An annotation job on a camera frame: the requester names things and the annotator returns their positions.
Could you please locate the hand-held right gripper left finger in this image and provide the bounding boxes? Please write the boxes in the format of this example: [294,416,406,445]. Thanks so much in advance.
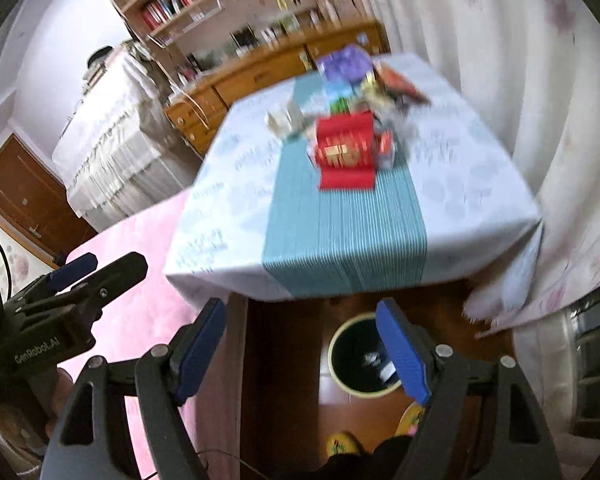
[42,297,228,480]

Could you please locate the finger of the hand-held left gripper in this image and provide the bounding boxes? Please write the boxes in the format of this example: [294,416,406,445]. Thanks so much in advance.
[46,253,100,293]
[65,252,149,312]

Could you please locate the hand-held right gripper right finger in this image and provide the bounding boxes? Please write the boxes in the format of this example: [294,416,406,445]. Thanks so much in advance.
[375,297,563,480]

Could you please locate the cream rimmed dark bin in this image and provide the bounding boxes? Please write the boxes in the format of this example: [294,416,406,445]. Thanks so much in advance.
[327,312,417,401]

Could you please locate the red and white packet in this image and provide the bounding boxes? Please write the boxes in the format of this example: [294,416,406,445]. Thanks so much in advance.
[375,130,399,169]

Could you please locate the red cardboard box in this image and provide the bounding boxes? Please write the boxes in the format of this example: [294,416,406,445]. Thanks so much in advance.
[310,112,381,192]

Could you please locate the silver wrapper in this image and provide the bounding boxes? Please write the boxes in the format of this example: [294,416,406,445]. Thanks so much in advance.
[380,110,417,142]

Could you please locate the purple plastic bag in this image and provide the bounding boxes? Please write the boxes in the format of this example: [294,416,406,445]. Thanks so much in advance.
[317,45,376,83]

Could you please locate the person's left hand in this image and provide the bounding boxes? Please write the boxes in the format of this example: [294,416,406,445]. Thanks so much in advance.
[50,367,77,418]

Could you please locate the pink blanket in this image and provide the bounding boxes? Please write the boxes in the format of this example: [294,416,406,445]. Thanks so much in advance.
[57,187,233,480]

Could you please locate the yellow embroidered slipper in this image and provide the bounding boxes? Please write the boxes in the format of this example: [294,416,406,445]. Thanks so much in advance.
[326,432,363,459]
[397,402,427,439]

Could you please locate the brown wooden door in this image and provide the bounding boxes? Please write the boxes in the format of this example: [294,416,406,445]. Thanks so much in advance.
[0,132,99,262]

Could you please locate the person's black trouser legs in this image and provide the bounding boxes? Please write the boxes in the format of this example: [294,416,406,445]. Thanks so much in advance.
[325,435,417,480]

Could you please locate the white lace furniture cover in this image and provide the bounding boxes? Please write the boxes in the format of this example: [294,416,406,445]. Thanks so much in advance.
[52,44,202,233]

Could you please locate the white and teal striped tablecloth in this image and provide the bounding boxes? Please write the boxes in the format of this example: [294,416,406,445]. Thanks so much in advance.
[162,52,543,303]

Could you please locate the wooden sideboard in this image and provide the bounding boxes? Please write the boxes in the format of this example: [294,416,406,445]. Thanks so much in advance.
[164,19,392,159]

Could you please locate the orange snack packet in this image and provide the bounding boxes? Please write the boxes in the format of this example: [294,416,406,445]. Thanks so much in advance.
[380,67,431,107]

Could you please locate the light blue packet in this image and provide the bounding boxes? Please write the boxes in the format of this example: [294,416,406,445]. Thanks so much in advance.
[325,82,357,106]

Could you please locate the white fringed curtain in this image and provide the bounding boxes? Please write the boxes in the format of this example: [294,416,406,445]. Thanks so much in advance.
[345,0,600,333]

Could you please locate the black cable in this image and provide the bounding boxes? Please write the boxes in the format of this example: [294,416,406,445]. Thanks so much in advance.
[0,239,14,302]

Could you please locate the white window frame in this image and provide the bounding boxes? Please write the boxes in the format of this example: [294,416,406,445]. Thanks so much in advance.
[512,285,600,461]

